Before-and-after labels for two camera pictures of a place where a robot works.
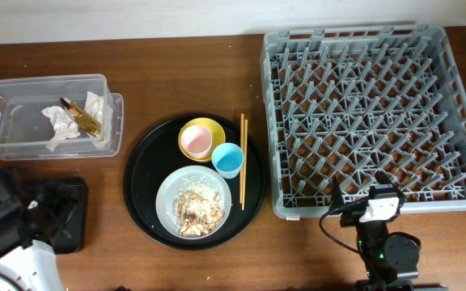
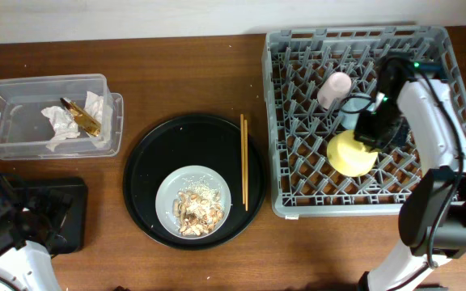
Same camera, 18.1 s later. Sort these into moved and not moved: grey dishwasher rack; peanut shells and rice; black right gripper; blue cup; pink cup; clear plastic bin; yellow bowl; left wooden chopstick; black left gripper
Moved: yellow bowl; black right gripper; pink cup; blue cup
Not moved: black left gripper; grey dishwasher rack; clear plastic bin; left wooden chopstick; peanut shells and rice
